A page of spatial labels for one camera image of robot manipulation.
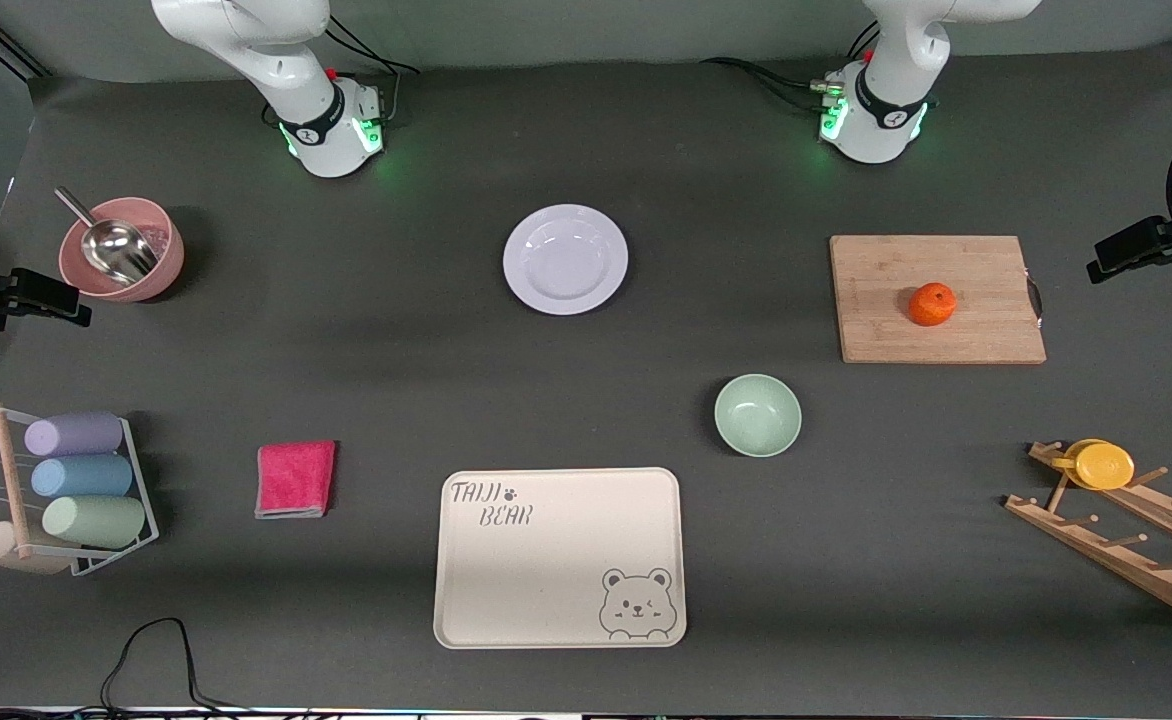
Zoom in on blue cup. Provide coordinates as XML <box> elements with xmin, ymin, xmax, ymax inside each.
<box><xmin>30</xmin><ymin>455</ymin><xmax>135</xmax><ymax>499</ymax></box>

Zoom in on black arm base cable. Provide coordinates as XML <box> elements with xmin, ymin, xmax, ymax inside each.
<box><xmin>324</xmin><ymin>12</ymin><xmax>422</xmax><ymax>123</ymax></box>
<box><xmin>698</xmin><ymin>22</ymin><xmax>882</xmax><ymax>113</ymax></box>

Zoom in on white wire cup rack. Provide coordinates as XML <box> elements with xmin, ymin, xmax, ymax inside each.
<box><xmin>0</xmin><ymin>402</ymin><xmax>160</xmax><ymax>578</ymax></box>

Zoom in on pink bowl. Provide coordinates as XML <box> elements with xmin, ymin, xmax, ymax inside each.
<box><xmin>58</xmin><ymin>197</ymin><xmax>186</xmax><ymax>303</ymax></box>

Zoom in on black right arm base cable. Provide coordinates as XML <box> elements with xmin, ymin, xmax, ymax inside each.
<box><xmin>324</xmin><ymin>12</ymin><xmax>422</xmax><ymax>123</ymax></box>

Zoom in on green cup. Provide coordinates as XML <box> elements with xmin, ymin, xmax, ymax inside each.
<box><xmin>42</xmin><ymin>496</ymin><xmax>147</xmax><ymax>549</ymax></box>

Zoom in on cream tray with bear print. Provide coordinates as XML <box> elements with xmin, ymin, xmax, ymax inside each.
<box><xmin>433</xmin><ymin>467</ymin><xmax>688</xmax><ymax>650</ymax></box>

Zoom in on metal scoop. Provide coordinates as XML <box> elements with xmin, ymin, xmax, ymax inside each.
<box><xmin>54</xmin><ymin>187</ymin><xmax>160</xmax><ymax>287</ymax></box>

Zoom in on black cable on table edge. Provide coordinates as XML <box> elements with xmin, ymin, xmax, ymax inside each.
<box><xmin>0</xmin><ymin>617</ymin><xmax>347</xmax><ymax>720</ymax></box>

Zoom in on pale lavender round plate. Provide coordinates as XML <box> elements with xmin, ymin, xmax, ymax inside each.
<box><xmin>503</xmin><ymin>204</ymin><xmax>630</xmax><ymax>317</ymax></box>

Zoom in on wooden cutting board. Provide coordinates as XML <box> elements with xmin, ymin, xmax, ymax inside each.
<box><xmin>829</xmin><ymin>235</ymin><xmax>1048</xmax><ymax>365</ymax></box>

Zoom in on purple cup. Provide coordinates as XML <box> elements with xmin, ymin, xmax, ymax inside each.
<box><xmin>24</xmin><ymin>412</ymin><xmax>125</xmax><ymax>458</ymax></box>

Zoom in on pink folded cloth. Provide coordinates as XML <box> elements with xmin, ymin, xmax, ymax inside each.
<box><xmin>255</xmin><ymin>440</ymin><xmax>338</xmax><ymax>519</ymax></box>

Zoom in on black left arm base cable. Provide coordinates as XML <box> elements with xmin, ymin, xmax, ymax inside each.
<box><xmin>698</xmin><ymin>22</ymin><xmax>882</xmax><ymax>113</ymax></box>

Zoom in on orange fruit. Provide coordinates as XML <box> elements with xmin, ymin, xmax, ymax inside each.
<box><xmin>909</xmin><ymin>282</ymin><xmax>958</xmax><ymax>327</ymax></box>

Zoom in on yellow mug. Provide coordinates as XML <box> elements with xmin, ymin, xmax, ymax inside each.
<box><xmin>1051</xmin><ymin>439</ymin><xmax>1136</xmax><ymax>491</ymax></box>

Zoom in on light green bowl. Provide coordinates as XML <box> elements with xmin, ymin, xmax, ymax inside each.
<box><xmin>714</xmin><ymin>374</ymin><xmax>803</xmax><ymax>458</ymax></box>

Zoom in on wooden peg mug rack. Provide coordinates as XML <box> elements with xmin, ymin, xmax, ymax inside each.
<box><xmin>1005</xmin><ymin>441</ymin><xmax>1172</xmax><ymax>630</ymax></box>

